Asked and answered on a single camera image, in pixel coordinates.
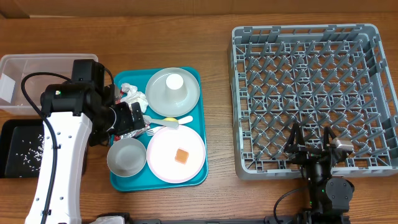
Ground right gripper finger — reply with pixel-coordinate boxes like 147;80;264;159
285;122;305;150
323;126;336;149

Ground foil wrapper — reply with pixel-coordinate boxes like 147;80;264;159
113;124;150;141

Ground white napkin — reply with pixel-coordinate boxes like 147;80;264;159
120;83;149;113

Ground grey bowl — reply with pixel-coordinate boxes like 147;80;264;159
106;138;146;177

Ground white plastic cup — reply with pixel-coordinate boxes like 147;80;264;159
165;73;187;103

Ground pink round plate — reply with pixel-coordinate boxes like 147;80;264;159
146;126;206;184

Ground orange food cube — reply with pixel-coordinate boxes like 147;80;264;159
175;149;189;164

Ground white rice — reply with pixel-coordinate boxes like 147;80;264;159
16;134;44;172

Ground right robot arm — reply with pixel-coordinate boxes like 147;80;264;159
278;122;354;223

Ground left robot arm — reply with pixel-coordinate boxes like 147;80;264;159
21;59;145;223

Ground grey dishwasher rack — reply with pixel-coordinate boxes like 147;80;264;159
228;24;397;180

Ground white plastic fork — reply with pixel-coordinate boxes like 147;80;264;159
146;116;193;136

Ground grey plastic knife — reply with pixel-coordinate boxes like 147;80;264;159
142;114;179;129

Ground yellow plastic spoon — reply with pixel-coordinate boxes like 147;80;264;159
163;118;178;123

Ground grey round plate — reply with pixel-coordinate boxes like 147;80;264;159
145;67;200;117

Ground teal plastic tray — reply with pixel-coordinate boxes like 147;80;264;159
110;68;208;192

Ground black plastic bin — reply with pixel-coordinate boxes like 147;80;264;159
0;118;90;179

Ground clear plastic bin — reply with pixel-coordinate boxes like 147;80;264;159
1;54;98;116

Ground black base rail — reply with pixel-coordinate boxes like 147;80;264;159
131;215;351;224

